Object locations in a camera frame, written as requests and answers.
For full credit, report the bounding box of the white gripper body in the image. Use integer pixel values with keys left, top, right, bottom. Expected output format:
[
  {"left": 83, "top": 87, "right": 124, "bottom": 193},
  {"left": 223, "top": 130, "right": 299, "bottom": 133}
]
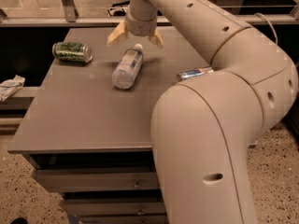
[{"left": 125, "top": 13, "right": 157, "bottom": 36}]

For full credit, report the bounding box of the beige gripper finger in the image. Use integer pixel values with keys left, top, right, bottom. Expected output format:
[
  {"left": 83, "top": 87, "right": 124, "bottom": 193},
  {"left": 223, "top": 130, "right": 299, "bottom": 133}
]
[
  {"left": 107, "top": 21, "right": 128, "bottom": 46},
  {"left": 148, "top": 29, "right": 164, "bottom": 49}
]

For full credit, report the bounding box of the clear plastic bottle blue label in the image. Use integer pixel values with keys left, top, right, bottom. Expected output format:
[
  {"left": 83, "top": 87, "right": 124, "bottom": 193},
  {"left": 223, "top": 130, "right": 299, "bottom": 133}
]
[{"left": 112, "top": 44, "right": 144, "bottom": 90}]

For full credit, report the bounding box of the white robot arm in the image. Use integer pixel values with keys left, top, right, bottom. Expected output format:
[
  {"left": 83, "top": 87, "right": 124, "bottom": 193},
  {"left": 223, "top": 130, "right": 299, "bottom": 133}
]
[{"left": 107, "top": 0, "right": 298, "bottom": 224}]

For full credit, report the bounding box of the blue silver soda can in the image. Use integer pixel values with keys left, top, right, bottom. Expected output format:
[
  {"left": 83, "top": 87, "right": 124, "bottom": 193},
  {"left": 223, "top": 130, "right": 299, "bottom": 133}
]
[{"left": 177, "top": 66, "right": 213, "bottom": 82}]

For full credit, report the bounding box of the green soda can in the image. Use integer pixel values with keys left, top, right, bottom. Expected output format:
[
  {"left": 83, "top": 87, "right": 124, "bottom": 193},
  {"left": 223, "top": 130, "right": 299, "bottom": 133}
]
[{"left": 52, "top": 42, "right": 93, "bottom": 63}]

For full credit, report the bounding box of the grey metal railing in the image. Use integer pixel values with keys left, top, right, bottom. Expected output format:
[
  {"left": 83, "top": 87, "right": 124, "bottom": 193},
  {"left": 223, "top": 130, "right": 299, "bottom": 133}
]
[{"left": 0, "top": 0, "right": 299, "bottom": 26}]

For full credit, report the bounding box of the grey drawer cabinet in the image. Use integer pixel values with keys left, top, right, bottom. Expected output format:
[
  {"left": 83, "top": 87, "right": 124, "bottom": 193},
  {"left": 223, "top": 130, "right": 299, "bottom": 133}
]
[{"left": 7, "top": 26, "right": 257, "bottom": 224}]

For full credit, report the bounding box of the top grey drawer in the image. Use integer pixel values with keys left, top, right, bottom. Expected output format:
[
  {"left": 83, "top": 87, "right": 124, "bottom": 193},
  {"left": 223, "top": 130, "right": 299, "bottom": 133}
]
[{"left": 32, "top": 167, "right": 159, "bottom": 193}]

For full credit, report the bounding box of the grey drawer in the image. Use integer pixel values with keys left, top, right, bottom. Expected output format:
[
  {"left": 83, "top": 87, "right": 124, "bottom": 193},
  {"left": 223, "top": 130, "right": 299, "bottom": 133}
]
[
  {"left": 32, "top": 167, "right": 159, "bottom": 193},
  {"left": 80, "top": 215, "right": 169, "bottom": 224},
  {"left": 60, "top": 200, "right": 166, "bottom": 216}
]

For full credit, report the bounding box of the middle grey drawer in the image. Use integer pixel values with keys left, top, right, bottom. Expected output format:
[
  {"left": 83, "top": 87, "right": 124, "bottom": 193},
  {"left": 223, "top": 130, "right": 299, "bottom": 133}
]
[{"left": 60, "top": 200, "right": 166, "bottom": 216}]

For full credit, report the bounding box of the bottom grey drawer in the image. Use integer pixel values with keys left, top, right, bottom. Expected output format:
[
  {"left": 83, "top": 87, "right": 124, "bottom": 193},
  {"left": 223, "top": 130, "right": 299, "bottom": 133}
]
[{"left": 80, "top": 215, "right": 169, "bottom": 224}]

